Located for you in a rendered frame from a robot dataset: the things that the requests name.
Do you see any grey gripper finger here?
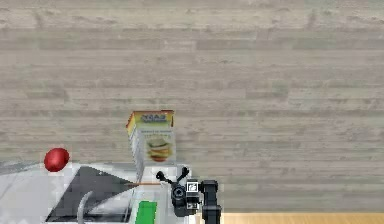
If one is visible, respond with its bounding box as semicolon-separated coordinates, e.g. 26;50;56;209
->
175;166;191;185
155;170;175;188

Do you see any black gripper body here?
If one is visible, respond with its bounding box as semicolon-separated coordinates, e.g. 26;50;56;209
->
170;182;188;218

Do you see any white yellow printed carton box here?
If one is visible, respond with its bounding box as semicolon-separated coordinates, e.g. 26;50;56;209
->
125;109;177;184

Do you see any green flat rectangle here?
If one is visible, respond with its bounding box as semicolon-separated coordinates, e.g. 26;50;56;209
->
134;200;158;224

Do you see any grey curved tap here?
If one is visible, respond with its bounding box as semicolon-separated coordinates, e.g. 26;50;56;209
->
76;190;95;224

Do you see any red round ball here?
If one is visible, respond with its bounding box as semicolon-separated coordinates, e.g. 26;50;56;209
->
43;147;71;173

